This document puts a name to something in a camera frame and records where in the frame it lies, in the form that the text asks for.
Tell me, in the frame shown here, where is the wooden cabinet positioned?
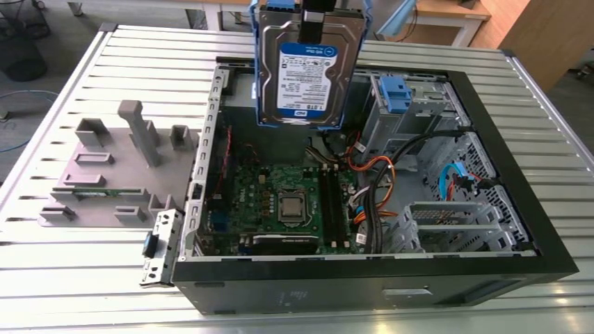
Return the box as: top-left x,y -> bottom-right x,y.
498,0 -> 594,93

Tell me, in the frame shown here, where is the metal expansion slot bracket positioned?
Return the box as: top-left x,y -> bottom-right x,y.
139,208 -> 181,288

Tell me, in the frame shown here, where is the metal disk bay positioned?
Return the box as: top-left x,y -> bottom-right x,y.
401,200 -> 528,254

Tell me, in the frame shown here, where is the silver CPU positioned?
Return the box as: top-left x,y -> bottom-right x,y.
281,197 -> 307,218

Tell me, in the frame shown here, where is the green motherboard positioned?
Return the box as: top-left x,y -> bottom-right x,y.
203,163 -> 367,257

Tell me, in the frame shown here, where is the hard disk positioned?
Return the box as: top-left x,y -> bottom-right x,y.
249,0 -> 372,132

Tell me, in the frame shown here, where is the orange red power wire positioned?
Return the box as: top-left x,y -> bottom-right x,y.
452,172 -> 496,192

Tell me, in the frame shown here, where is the black graphics card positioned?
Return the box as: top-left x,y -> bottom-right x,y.
240,232 -> 321,257

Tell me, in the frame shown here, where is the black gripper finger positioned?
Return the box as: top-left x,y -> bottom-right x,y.
297,0 -> 336,43

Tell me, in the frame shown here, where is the black mesh basket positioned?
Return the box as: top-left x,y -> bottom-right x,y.
0,0 -> 53,40

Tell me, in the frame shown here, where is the metal optical drive cage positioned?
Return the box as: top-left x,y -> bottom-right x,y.
360,74 -> 464,164

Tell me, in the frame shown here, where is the black CPU socket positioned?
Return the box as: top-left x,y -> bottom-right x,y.
276,187 -> 312,228

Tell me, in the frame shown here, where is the blue data wire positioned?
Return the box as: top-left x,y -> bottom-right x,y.
436,162 -> 479,203

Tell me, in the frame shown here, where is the grey parts rack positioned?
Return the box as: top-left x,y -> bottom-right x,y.
37,100 -> 205,231

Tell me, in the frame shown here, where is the black RAM slot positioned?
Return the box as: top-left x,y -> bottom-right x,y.
331,166 -> 352,248
319,166 -> 336,248

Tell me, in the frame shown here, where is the blue plastic drive latch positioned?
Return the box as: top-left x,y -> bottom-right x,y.
377,76 -> 413,114

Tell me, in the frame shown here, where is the green RAM stick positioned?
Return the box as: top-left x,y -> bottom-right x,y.
52,188 -> 143,202

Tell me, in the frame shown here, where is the grey wire bundle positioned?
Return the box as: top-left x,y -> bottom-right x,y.
345,186 -> 372,209

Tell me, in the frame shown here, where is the thin red wire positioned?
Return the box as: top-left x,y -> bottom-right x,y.
215,124 -> 233,200

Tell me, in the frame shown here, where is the black round bin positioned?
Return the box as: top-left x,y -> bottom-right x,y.
1,37 -> 48,83

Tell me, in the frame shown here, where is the grey power supply unit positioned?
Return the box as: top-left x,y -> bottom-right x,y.
220,74 -> 315,164

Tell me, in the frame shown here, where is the yellow black wire bundle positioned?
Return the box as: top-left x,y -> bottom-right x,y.
305,145 -> 347,166

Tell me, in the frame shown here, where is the white framed wooden desk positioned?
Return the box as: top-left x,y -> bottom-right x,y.
184,0 -> 492,48

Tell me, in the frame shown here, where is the black chair caster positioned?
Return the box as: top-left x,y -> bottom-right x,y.
572,61 -> 594,80

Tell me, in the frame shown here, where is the black open PC case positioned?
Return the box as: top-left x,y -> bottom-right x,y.
169,55 -> 580,317

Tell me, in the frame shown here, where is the pale blue floor cable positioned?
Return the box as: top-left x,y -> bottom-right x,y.
0,89 -> 60,154

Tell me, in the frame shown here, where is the orange red wire bundle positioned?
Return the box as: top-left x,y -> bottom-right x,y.
347,155 -> 400,227

